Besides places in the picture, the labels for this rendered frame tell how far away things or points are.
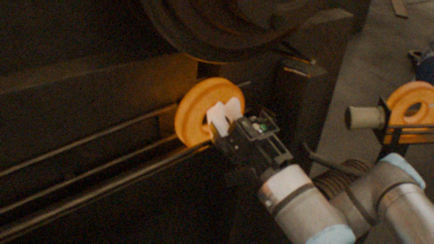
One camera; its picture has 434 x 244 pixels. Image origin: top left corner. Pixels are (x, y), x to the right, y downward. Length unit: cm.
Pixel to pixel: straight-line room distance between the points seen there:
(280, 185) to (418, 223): 23
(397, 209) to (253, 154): 26
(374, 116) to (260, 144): 43
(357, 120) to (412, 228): 46
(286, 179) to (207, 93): 22
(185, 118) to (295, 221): 28
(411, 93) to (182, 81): 57
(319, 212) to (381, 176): 15
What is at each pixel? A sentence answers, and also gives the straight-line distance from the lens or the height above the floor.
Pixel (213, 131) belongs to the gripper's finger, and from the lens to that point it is 82.
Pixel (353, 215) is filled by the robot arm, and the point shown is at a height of 69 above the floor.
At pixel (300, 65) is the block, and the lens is 101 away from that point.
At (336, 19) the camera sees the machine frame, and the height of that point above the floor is 87.
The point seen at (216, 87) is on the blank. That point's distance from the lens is 82.
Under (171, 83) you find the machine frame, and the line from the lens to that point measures 85.
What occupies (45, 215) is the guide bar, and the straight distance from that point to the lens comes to 76.
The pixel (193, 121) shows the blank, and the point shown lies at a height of 76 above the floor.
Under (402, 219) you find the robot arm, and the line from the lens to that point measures 73.
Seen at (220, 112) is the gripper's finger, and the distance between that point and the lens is 80.
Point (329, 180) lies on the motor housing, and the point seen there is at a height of 53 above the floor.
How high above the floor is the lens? 123
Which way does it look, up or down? 35 degrees down
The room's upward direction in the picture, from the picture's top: 8 degrees clockwise
